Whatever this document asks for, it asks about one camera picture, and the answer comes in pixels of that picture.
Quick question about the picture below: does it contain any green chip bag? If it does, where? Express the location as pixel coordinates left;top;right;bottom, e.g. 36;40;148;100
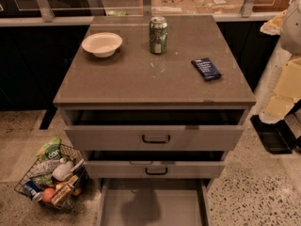
35;137;61;160

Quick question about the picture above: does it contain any wire basket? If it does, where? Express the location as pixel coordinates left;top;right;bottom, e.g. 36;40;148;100
14;144;88;210

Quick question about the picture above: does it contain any orange fruit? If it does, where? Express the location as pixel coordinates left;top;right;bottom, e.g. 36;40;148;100
42;187;55;203

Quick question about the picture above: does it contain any brown snack box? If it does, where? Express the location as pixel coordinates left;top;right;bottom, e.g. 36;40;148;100
51;184;73;207

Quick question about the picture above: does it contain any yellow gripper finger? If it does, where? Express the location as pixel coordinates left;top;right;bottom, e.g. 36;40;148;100
260;10;287;36
260;58;301;124

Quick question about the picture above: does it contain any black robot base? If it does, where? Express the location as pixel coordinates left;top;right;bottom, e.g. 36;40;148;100
250;115;301;154

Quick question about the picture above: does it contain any grey drawer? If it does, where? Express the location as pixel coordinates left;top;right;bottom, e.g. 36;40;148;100
85;151;225;179
96;179;212;226
66;109;243;151

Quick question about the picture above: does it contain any cardboard box left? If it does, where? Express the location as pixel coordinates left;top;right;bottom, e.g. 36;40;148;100
151;0;198;15

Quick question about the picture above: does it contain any grey bottom drawer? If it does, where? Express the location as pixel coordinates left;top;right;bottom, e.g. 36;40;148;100
96;179;212;226

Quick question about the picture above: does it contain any white bowl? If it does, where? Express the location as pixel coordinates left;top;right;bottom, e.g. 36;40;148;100
82;32;122;57

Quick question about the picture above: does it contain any blue rxbar blueberry bar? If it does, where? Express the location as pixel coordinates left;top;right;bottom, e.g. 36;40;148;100
191;57;222;81

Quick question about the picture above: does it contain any clear plastic water bottle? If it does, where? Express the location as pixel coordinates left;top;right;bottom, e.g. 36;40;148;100
32;160;61;176

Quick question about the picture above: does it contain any grey drawer cabinet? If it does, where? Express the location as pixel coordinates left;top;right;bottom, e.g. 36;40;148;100
52;14;257;226

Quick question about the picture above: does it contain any white plastic bottle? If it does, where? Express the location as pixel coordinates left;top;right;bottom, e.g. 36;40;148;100
52;161;73;182

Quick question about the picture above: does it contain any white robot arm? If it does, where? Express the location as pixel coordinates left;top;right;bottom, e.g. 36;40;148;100
260;0;301;124

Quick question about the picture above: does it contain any grey top drawer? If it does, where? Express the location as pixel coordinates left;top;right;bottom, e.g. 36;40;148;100
66;109;243;151

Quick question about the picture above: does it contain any green soda can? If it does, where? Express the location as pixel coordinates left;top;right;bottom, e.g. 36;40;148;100
149;16;167;54

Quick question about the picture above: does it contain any blue soda can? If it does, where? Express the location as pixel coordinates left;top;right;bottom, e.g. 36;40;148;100
23;181;43;202

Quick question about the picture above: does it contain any grey middle drawer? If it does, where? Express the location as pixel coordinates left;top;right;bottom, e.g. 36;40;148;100
85;151;225;179

